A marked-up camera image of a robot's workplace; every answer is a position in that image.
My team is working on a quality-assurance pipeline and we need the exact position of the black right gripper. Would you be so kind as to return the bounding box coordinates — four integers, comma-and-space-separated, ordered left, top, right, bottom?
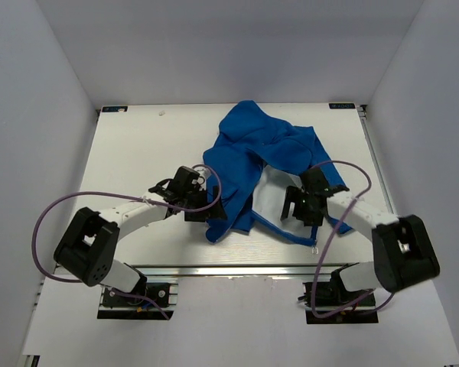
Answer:
282, 185, 325, 226

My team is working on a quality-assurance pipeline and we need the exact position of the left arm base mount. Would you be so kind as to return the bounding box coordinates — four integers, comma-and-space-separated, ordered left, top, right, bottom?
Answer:
97, 278, 178, 321

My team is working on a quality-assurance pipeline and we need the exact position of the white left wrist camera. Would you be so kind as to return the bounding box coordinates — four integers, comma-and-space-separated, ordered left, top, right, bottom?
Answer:
196, 167, 211, 187

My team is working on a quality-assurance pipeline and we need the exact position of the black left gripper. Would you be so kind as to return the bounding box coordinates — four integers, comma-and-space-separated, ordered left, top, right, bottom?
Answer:
182, 186, 227, 222

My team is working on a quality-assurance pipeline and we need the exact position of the aluminium table front rail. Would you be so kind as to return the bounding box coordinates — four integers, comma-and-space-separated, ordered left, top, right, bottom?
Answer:
53, 263, 372, 279

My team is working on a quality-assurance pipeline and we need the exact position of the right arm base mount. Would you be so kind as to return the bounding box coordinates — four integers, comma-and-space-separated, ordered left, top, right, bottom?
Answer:
298, 282, 379, 325

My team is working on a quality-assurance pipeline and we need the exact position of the blue corner label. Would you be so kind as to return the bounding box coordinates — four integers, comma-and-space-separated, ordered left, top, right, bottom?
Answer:
101, 106, 128, 113
328, 102, 356, 109

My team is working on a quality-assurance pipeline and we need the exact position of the blue zip-up jacket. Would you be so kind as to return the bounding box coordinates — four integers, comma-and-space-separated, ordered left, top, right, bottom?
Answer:
203, 100, 344, 246

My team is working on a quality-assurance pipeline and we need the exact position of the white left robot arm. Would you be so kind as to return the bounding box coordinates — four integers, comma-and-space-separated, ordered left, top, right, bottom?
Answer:
54, 164, 226, 305

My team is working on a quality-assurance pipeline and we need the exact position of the blue right corner label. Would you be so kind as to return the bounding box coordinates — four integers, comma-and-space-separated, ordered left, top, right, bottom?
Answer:
328, 102, 356, 109

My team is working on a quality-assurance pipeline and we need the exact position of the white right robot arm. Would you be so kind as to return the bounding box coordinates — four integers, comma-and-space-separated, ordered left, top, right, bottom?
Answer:
281, 168, 440, 305

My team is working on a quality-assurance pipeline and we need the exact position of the blue left corner label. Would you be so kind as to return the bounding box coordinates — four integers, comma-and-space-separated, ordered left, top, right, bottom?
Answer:
101, 106, 128, 113

